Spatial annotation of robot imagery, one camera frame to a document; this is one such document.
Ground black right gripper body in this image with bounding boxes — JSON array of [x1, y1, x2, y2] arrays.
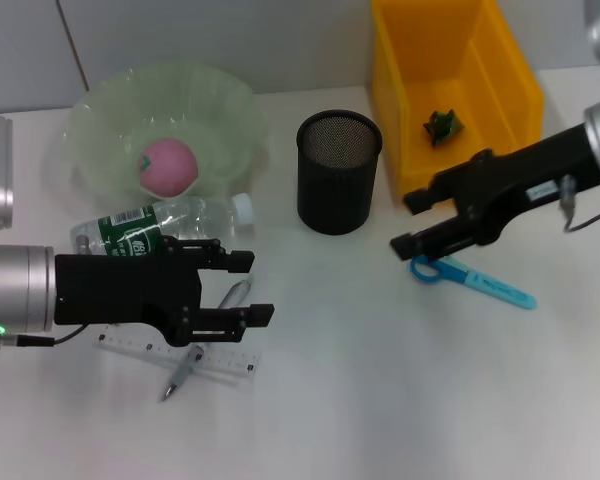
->
[[453, 122, 600, 247]]

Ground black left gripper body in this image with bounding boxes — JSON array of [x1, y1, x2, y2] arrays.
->
[[53, 237, 205, 347]]

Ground clear green-label water bottle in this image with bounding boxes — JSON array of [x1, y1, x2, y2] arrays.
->
[[69, 192, 255, 259]]

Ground pink toy peach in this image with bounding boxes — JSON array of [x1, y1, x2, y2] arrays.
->
[[138, 137, 200, 199]]

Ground clear plastic ruler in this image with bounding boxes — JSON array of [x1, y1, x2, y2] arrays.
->
[[97, 322, 262, 386]]

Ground silver ballpoint pen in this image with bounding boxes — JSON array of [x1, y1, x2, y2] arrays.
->
[[158, 279, 254, 403]]

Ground blue scissors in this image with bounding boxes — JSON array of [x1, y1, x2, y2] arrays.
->
[[410, 252, 538, 311]]

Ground black mesh pen holder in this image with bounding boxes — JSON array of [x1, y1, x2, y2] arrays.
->
[[295, 110, 384, 236]]

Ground translucent green fruit plate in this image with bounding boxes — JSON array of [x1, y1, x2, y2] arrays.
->
[[44, 59, 271, 209]]

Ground yellow plastic bin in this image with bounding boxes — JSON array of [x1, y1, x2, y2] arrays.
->
[[369, 0, 546, 197]]

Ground right arm cable with plugs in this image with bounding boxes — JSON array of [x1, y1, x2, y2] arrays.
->
[[558, 174, 600, 234]]

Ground arm cable with plugs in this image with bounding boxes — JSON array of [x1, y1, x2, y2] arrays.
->
[[0, 234, 92, 355], [558, 174, 600, 234]]

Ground left arm cable with plugs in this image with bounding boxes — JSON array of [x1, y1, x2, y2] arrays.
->
[[0, 234, 92, 355]]

